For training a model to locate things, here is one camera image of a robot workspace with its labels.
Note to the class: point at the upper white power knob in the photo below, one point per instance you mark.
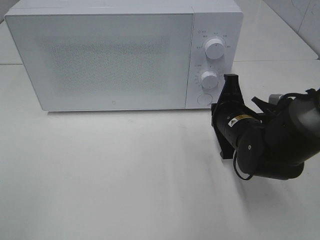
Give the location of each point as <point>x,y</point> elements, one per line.
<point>214,48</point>

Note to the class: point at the round white door button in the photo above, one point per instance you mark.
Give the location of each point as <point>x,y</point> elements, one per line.
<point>205,99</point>

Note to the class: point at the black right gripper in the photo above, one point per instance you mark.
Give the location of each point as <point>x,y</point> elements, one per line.
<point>230,113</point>

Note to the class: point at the white timer knob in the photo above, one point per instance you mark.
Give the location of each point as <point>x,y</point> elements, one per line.
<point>209,79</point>

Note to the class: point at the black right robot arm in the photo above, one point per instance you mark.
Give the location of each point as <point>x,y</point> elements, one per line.
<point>273,143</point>

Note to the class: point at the white microwave door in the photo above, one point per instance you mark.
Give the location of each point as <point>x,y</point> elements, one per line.
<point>105,62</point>

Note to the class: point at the white microwave oven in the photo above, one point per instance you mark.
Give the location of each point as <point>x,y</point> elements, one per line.
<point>222,18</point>

